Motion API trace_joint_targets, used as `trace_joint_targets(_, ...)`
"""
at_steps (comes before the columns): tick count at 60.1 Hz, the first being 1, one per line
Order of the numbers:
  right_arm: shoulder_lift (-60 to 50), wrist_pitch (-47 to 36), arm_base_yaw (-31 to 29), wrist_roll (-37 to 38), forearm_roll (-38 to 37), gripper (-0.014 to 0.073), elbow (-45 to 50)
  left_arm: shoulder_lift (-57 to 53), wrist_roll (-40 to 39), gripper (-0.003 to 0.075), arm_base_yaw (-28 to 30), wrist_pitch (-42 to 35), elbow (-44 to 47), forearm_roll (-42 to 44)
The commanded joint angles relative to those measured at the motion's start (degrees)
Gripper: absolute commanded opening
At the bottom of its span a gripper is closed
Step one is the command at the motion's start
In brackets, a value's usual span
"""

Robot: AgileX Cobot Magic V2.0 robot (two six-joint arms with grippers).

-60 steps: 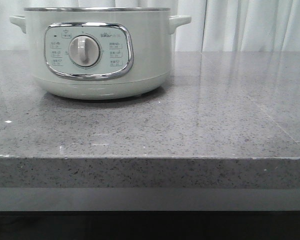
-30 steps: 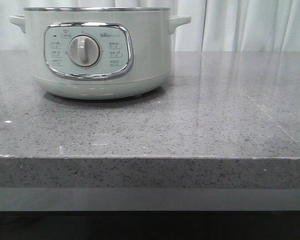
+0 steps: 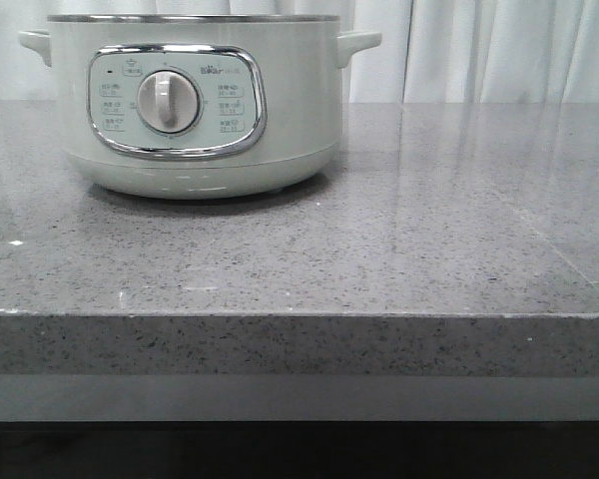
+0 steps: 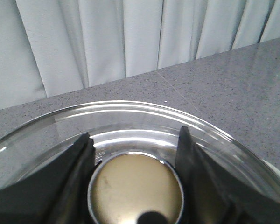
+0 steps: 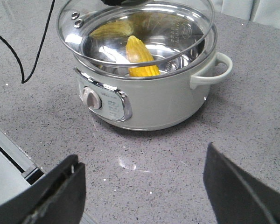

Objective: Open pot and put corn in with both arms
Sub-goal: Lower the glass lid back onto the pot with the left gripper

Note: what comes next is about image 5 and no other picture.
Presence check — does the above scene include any white curtain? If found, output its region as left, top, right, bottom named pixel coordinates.
left=212, top=0, right=280, bottom=29

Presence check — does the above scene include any black cable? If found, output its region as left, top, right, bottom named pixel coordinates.
left=0, top=0, right=56, bottom=84

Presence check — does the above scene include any glass pot lid steel rim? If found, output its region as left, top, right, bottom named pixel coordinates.
left=57, top=0, right=215, bottom=68

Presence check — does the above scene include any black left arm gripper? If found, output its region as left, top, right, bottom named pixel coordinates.
left=101, top=0, right=150, bottom=7

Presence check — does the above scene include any yellow corn cob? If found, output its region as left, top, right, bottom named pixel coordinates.
left=126, top=35, right=160, bottom=77

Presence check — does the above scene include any pale green electric cooking pot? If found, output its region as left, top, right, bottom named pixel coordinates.
left=74, top=28, right=233, bottom=131

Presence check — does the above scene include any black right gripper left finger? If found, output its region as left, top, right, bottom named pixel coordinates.
left=0, top=154, right=86, bottom=224

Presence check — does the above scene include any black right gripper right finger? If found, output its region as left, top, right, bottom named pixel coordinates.
left=203, top=143, right=280, bottom=224

